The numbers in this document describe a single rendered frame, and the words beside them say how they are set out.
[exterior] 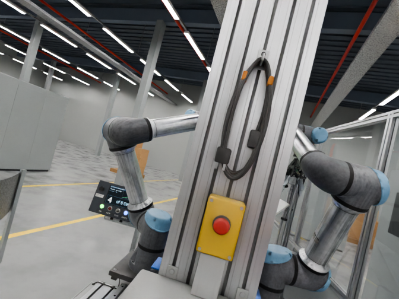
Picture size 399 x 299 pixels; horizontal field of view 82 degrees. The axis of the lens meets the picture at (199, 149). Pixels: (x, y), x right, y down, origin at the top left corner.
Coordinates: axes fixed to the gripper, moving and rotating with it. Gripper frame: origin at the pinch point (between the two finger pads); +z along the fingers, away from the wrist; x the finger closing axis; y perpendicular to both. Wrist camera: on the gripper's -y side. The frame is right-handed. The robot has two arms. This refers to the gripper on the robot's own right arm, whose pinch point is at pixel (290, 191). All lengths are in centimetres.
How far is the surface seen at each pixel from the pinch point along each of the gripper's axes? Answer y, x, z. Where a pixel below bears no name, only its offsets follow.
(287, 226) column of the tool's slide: -87, 34, 35
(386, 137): -6, 45, -42
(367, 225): -5.3, 45.2, 7.3
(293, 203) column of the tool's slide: -87, 34, 14
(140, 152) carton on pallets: -790, -343, 39
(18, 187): -94, -227, 69
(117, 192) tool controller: -10, -94, 27
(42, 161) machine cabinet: -492, -512, 117
